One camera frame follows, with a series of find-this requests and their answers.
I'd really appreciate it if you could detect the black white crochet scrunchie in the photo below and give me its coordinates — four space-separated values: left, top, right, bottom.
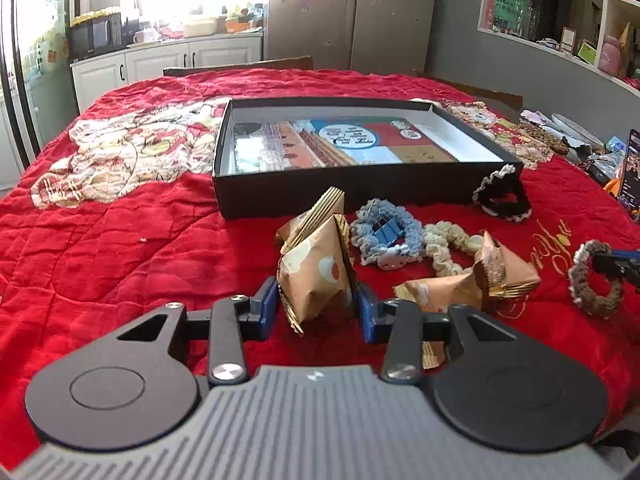
472 164 532 222

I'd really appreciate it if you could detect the dark wooden headboard left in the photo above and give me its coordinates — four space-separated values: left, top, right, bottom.
163 55 314 77

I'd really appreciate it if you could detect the black framed glass door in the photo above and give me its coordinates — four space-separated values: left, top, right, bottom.
1 0 78 195

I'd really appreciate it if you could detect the green sign on shelf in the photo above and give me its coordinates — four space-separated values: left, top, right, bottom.
491 0 530 37

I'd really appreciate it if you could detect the brown beaded mat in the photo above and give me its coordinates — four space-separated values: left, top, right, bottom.
520 119 570 156

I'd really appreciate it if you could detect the blue binder clip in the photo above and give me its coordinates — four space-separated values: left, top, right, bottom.
373 218 404 247

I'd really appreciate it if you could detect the brown crochet scrunchie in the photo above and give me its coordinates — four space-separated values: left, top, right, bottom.
567 239 625 319

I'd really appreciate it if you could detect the dark wooden headboard right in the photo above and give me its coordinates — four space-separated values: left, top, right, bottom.
414 70 524 114

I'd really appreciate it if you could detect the white round plate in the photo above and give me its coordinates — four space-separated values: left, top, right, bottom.
551 114 604 148

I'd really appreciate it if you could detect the black shallow cardboard box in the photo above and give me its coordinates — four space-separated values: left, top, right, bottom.
213 96 524 219

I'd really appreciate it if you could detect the silver double-door refrigerator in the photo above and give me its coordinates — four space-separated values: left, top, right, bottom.
264 0 435 75

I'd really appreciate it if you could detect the pink jar on shelf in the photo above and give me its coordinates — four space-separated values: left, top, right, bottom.
598 36 622 77

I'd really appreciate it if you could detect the light blue crochet scrunchie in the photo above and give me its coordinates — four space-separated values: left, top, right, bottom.
350 198 423 271

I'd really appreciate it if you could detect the black microwave oven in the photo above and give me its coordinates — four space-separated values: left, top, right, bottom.
68 12 124 61

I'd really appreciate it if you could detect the white wall shelf unit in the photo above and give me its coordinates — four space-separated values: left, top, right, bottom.
477 0 639 96

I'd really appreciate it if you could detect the brown pyramid packet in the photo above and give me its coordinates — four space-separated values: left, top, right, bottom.
276 186 345 256
277 214 357 335
392 230 542 370

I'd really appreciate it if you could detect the dark wooden headboard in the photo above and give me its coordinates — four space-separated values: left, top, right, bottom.
163 55 314 77
414 70 524 114

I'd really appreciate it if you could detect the red patterned bed quilt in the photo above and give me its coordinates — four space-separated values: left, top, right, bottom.
1 68 639 470

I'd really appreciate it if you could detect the white kitchen cabinet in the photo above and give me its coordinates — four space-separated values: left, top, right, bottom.
70 28 264 112

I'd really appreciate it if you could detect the cream crochet scrunchie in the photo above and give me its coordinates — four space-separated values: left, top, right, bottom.
421 221 484 278

